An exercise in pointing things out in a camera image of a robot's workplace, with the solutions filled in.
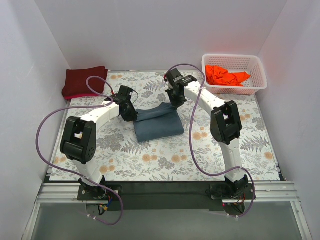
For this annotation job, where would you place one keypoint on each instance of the aluminium front rail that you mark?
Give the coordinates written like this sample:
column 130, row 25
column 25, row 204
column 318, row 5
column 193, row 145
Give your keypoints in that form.
column 73, row 192

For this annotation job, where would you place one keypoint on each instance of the grey blue t shirt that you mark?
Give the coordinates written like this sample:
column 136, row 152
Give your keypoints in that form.
column 160, row 122

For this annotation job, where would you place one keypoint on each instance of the crumpled orange t shirt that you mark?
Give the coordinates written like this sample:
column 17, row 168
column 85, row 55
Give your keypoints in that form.
column 219, row 76

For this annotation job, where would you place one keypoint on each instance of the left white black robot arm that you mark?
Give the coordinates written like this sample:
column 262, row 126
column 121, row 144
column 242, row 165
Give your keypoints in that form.
column 79, row 138

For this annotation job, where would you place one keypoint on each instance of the folded dark red shirt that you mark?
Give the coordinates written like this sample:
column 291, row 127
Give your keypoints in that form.
column 75, row 82

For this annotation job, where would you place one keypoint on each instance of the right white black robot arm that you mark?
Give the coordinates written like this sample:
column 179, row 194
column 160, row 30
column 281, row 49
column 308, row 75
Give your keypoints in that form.
column 225, row 126

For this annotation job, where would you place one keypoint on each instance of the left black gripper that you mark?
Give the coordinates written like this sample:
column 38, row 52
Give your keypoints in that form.
column 132, row 115

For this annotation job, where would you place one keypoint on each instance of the floral patterned table mat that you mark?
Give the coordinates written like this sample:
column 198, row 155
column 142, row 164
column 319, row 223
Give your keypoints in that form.
column 192, row 156

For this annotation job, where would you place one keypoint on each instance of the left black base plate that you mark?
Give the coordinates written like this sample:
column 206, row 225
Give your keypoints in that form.
column 112, row 193

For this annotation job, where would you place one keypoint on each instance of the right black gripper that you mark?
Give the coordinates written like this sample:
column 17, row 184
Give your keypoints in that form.
column 177, row 99

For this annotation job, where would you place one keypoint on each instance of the white plastic mesh basket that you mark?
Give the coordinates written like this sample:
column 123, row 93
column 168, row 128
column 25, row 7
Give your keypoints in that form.
column 236, row 63

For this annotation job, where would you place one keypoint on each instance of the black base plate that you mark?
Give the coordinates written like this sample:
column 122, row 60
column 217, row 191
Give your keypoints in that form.
column 215, row 193
column 112, row 193

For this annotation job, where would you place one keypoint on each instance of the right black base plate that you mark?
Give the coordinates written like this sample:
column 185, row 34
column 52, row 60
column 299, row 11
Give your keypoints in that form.
column 215, row 193

